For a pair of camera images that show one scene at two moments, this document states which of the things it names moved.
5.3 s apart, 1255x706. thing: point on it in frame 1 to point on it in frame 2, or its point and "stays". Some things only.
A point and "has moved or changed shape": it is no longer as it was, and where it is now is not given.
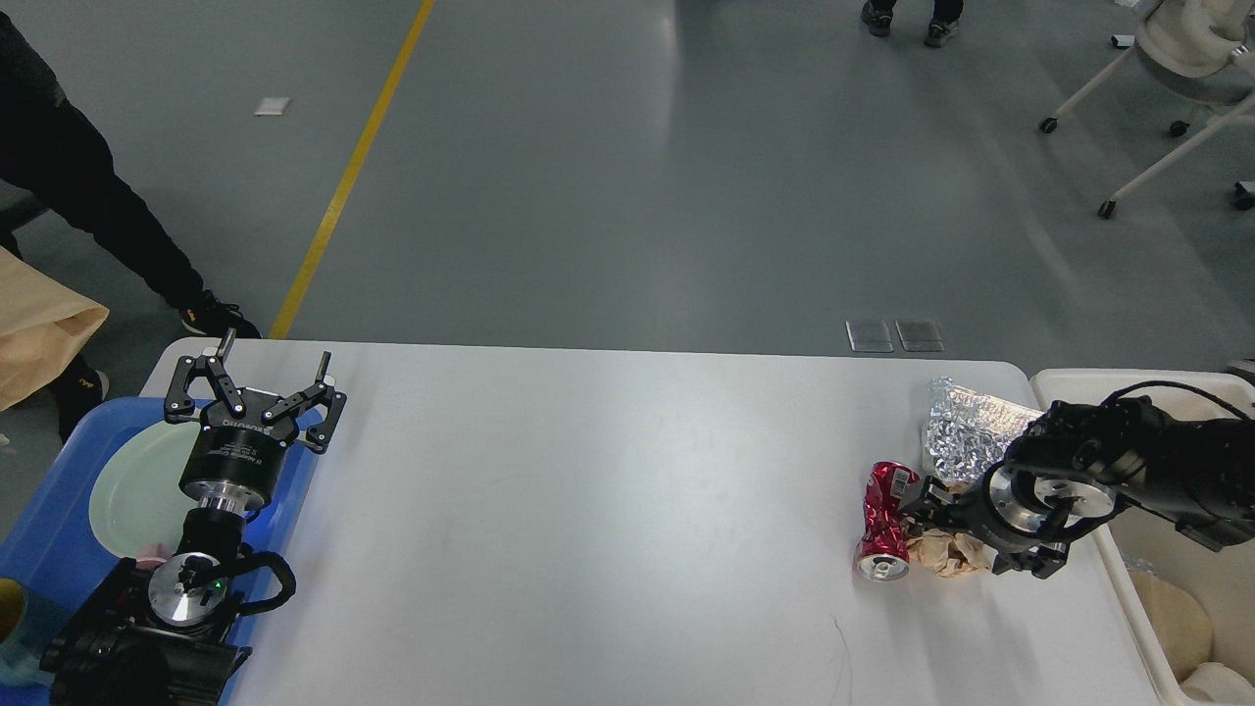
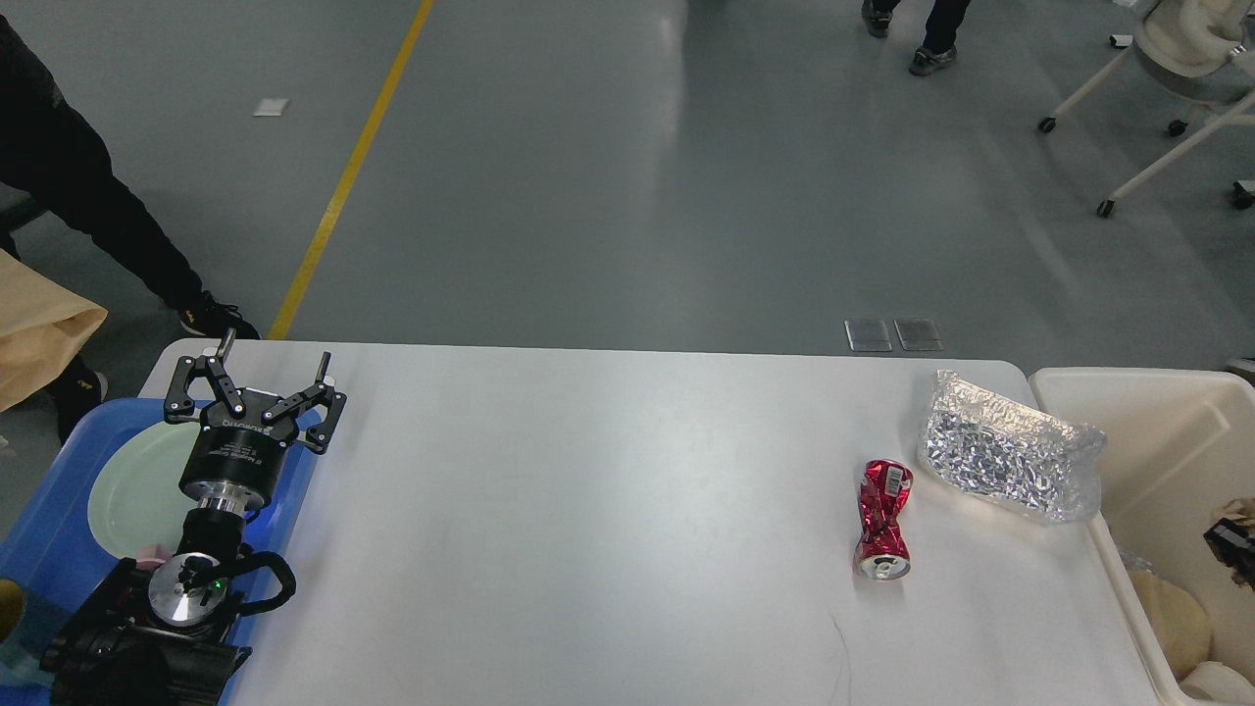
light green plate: (135, 497) stays
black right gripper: (1002, 507) to (1234, 546)
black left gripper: (238, 460) stays
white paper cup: (1212, 682) stays
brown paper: (947, 555) has moved or changed shape
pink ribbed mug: (153, 556) stays
